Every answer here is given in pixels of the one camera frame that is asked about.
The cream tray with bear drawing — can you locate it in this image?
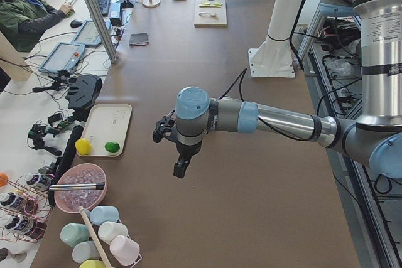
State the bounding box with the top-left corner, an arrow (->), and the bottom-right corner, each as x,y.
81,104 -> 132,157

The pink cup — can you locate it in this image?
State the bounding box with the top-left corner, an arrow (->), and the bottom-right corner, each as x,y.
109,235 -> 142,267

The pale grey green cup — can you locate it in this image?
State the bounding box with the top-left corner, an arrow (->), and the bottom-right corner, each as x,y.
72,241 -> 100,264

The black computer mouse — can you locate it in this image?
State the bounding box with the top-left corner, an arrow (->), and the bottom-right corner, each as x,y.
70,19 -> 83,29

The mint green cup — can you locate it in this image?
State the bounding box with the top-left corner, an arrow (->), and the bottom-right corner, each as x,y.
60,223 -> 90,248

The copper wire bottle rack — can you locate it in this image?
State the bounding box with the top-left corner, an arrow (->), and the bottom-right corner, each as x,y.
1,176 -> 54,243

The pink bowl of ice cubes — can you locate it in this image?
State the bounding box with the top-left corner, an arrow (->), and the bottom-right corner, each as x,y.
53,163 -> 107,213

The black plastic device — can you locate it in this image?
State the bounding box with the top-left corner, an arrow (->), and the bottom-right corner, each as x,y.
65,75 -> 102,123

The seated person in green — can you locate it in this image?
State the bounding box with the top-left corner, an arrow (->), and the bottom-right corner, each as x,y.
1,0 -> 74,53

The yellow lemon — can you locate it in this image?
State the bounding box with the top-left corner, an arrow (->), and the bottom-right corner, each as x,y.
75,138 -> 92,156

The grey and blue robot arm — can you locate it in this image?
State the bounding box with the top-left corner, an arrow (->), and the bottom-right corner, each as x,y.
153,0 -> 401,178

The yellow cup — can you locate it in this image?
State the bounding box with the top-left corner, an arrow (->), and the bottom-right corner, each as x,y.
79,259 -> 106,268

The teach pendant tablet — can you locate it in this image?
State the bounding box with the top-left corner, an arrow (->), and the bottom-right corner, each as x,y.
38,43 -> 85,74
72,20 -> 102,48

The yellow plastic knife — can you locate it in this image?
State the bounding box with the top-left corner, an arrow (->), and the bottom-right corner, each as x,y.
198,3 -> 222,8

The aluminium frame post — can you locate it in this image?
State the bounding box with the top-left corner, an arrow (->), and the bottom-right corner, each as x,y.
84,0 -> 118,64

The white cup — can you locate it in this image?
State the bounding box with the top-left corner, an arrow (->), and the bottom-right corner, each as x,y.
98,221 -> 128,244

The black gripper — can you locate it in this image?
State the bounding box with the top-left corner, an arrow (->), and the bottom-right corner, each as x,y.
152,110 -> 202,178

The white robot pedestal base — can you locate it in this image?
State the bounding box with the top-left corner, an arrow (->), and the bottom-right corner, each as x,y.
249,0 -> 303,78

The grey folded cloth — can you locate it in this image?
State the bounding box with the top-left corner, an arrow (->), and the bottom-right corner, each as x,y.
129,33 -> 149,46

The light blue cup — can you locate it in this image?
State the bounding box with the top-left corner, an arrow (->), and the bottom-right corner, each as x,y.
90,206 -> 119,226

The bamboo cutting board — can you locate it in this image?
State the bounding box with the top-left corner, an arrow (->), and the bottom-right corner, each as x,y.
193,0 -> 227,27

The wooden cup rack stick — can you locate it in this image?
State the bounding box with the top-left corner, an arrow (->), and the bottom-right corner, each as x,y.
79,206 -> 112,268

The green lime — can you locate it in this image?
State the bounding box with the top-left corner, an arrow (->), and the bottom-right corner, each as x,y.
104,141 -> 121,153

